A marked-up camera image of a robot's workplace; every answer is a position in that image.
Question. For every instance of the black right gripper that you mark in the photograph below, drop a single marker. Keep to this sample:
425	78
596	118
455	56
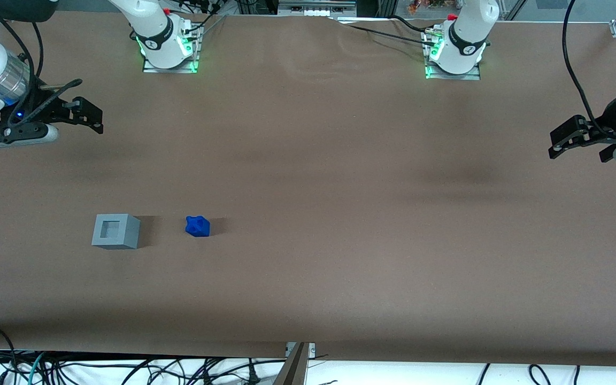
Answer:
45	105

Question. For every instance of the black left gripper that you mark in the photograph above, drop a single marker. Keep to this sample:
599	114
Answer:
603	130

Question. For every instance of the blue plastic part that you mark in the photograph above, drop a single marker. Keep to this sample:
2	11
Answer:
198	226

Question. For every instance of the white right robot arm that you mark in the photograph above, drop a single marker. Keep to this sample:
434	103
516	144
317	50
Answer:
153	32

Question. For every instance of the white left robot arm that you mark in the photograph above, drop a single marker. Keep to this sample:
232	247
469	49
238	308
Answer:
466	32

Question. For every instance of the gray cube base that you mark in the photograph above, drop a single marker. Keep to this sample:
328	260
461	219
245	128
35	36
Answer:
115	232

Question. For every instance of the orange background clutter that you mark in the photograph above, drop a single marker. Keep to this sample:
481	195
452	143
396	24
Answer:
420	6

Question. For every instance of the brown table cover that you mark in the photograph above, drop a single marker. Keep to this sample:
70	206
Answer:
340	214

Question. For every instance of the white terminal block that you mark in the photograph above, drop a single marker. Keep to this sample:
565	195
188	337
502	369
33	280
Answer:
313	12

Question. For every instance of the gray slanted bar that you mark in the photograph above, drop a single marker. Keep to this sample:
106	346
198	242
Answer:
293	369

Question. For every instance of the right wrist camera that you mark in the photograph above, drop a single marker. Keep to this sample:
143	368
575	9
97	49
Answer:
24	135

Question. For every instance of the silver edge bracket plate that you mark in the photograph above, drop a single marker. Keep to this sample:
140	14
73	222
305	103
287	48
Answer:
312	348

